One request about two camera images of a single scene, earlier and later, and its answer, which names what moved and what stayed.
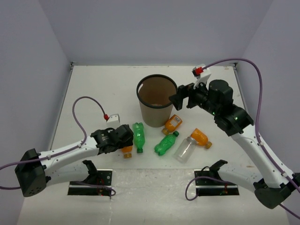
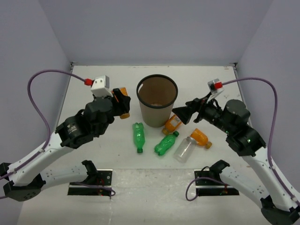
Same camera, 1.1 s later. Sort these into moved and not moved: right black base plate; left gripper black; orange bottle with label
Moved: left gripper black
Not moved: right black base plate; orange bottle with label
